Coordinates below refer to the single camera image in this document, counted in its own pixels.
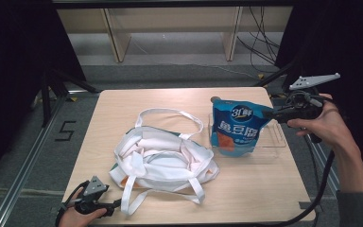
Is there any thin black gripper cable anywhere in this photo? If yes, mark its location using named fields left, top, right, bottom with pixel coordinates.
left=55, top=180, right=91, bottom=227

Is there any light wooden shelf unit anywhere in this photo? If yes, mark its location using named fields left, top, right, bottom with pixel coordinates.
left=56, top=6, right=294, bottom=63

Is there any black metal stand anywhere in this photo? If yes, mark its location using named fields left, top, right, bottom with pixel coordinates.
left=40, top=66, right=99, bottom=128

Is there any bundle of black cables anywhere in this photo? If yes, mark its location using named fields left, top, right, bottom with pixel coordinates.
left=236, top=6, right=282, bottom=74

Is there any white and green tote bag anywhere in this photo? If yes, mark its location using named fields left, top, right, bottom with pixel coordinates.
left=108, top=107, right=220, bottom=217

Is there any thick black gripper cable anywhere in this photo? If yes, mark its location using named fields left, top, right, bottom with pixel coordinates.
left=254, top=149, right=336, bottom=227

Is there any black metal stand leg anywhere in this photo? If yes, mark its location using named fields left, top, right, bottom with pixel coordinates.
left=253, top=60, right=301, bottom=88

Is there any black curtain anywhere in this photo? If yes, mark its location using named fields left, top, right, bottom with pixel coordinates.
left=0, top=0, right=87, bottom=188
left=275, top=0, right=363, bottom=202

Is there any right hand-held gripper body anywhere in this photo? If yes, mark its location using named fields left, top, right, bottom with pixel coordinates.
left=272, top=73, right=341, bottom=145

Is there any person's right hand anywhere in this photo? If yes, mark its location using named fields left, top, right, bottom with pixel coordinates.
left=286, top=93, right=358, bottom=153

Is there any blue snack pouch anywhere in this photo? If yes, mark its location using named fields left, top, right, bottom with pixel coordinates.
left=210, top=96, right=275, bottom=158

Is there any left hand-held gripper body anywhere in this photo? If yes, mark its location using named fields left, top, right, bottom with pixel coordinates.
left=74, top=175, right=116, bottom=218

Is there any person's left hand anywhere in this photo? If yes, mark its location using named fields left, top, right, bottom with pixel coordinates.
left=58, top=206, right=108, bottom=227

